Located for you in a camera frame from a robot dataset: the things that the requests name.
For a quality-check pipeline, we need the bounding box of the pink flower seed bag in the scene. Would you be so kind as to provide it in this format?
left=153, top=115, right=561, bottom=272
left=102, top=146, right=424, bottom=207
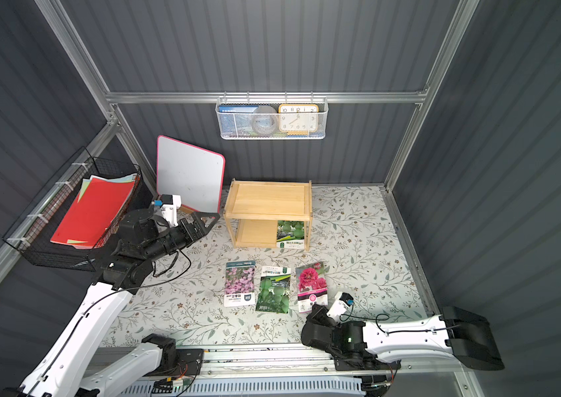
left=295, top=262, right=328, bottom=314

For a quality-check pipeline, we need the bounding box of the green gourd seed bag top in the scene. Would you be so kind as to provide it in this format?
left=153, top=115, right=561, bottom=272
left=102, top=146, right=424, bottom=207
left=256, top=266, right=291, bottom=314

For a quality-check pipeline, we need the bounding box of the green gourd seed bag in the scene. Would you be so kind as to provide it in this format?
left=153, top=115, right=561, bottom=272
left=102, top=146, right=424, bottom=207
left=276, top=221, right=306, bottom=249
left=256, top=266, right=291, bottom=314

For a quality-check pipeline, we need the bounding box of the wooden two-tier shelf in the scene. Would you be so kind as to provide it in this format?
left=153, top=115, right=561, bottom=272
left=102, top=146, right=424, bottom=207
left=223, top=180, right=313, bottom=251

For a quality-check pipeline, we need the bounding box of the purple flower seed bag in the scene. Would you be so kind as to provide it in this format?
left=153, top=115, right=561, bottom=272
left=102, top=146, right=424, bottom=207
left=223, top=261, right=256, bottom=308

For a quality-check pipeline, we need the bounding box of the green gourd seed bag bottom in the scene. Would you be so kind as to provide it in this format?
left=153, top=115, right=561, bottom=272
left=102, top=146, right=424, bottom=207
left=276, top=221, right=306, bottom=249

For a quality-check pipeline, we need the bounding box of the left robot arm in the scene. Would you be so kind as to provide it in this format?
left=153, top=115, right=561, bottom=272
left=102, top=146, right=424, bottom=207
left=0, top=208, right=220, bottom=396

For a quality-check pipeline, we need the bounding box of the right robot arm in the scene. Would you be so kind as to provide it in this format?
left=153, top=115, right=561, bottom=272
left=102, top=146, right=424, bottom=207
left=301, top=305, right=505, bottom=372

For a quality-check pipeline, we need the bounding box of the pink framed whiteboard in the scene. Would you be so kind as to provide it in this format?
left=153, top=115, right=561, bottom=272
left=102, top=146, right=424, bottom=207
left=156, top=136, right=226, bottom=213

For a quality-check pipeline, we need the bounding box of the red paper folder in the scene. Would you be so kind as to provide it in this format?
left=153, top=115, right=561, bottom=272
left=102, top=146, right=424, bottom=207
left=50, top=173, right=138, bottom=249

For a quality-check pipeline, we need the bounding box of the blue box in basket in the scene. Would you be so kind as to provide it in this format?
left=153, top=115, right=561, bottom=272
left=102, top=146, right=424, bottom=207
left=217, top=104, right=258, bottom=139

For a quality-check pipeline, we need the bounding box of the grey tape roll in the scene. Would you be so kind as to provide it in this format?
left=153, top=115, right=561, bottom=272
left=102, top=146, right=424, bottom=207
left=251, top=105, right=278, bottom=137

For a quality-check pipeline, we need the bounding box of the yellow square clock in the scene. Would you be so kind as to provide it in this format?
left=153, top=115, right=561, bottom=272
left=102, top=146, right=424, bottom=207
left=278, top=104, right=319, bottom=135

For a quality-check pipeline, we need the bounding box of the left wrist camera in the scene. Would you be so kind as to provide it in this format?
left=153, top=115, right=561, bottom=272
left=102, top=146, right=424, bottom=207
left=153, top=195, right=181, bottom=228

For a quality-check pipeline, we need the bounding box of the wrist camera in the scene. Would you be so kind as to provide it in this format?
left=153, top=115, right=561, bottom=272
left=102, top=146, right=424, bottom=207
left=327, top=292, right=354, bottom=322
left=153, top=195, right=181, bottom=228

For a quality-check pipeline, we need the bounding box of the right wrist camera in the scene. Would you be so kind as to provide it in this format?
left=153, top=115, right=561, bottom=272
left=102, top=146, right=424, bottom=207
left=327, top=292, right=354, bottom=322

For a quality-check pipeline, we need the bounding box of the white vented cable duct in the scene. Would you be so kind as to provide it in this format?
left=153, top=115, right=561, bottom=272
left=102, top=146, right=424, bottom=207
left=121, top=376, right=366, bottom=396

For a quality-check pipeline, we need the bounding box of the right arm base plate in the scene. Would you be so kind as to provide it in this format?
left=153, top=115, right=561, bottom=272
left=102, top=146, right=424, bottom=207
left=332, top=352, right=401, bottom=372

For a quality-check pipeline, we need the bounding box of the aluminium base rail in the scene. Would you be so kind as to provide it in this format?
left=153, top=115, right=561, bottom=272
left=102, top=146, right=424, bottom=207
left=61, top=339, right=465, bottom=382

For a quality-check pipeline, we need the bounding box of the black wire side basket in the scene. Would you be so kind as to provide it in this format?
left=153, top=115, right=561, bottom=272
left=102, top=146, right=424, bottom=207
left=3, top=156, right=142, bottom=272

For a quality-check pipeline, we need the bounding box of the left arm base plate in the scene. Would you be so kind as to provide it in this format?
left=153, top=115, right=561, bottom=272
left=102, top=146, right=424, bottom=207
left=161, top=347, right=205, bottom=378

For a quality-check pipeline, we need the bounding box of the white wire wall basket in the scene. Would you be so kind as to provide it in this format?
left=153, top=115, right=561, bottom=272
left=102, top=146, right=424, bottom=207
left=215, top=99, right=329, bottom=141

